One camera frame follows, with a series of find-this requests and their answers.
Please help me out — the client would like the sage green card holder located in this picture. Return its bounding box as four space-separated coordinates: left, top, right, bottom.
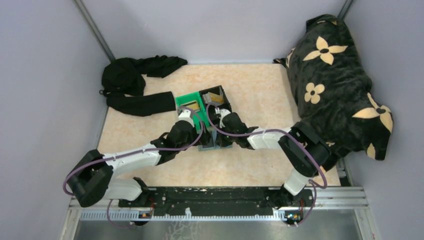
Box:
197 130 233 152

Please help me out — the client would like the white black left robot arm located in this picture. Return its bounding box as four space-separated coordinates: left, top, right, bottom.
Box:
62 108 213 208

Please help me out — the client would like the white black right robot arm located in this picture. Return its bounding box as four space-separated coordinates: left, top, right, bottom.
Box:
211 107 331 207

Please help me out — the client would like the gold credit card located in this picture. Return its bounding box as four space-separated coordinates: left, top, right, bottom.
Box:
208 92 223 103

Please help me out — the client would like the card stack in green bin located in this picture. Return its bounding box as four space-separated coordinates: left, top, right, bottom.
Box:
181 101 201 113

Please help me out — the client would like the black plastic bin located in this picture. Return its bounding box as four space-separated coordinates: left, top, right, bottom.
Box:
198 85 232 127

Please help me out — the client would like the green plastic bin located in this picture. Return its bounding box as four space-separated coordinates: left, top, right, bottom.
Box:
175 92 210 128

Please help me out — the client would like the black cloth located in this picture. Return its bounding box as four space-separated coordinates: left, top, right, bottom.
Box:
99 55 188 117

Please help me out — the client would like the black floral blanket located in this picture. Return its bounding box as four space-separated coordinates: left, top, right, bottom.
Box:
274 14 393 171

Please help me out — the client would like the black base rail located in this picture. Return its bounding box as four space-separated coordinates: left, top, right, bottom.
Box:
118 186 313 217

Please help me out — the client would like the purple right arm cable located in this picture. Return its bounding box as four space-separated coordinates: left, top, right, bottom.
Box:
205 101 329 227

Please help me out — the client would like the aluminium frame rail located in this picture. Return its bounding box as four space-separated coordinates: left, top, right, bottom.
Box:
65 186 368 224

